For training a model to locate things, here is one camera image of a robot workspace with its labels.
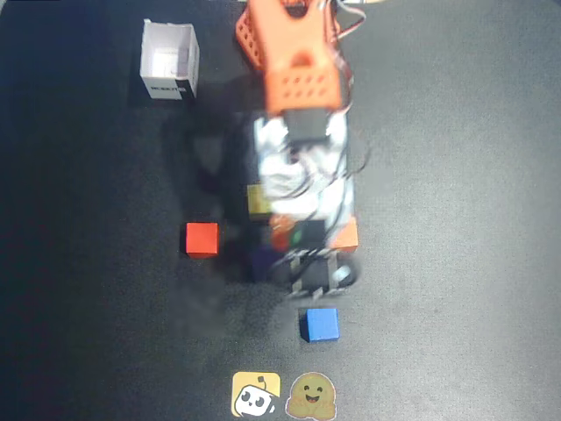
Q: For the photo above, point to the blue cube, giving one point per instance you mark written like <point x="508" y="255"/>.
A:
<point x="322" y="324"/>

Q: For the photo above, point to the purple cube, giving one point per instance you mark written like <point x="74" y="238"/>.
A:
<point x="263" y="263"/>

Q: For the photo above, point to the red cube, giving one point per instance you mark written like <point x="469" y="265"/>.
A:
<point x="201" y="239"/>

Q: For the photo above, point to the hugging face emoji sticker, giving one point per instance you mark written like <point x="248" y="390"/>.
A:
<point x="312" y="394"/>

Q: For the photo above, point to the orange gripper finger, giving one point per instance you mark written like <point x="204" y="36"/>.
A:
<point x="280" y="234"/>

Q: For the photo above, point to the white open cardboard box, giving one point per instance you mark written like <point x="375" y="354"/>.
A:
<point x="168" y="61"/>

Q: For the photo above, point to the yellow cube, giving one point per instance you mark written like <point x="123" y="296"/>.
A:
<point x="257" y="201"/>

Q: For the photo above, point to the yellow robot face sticker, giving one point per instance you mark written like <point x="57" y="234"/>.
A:
<point x="255" y="394"/>

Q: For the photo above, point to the orange and white robot arm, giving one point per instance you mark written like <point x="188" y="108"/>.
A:
<point x="298" y="66"/>

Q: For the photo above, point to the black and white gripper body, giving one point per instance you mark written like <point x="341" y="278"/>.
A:
<point x="312" y="235"/>

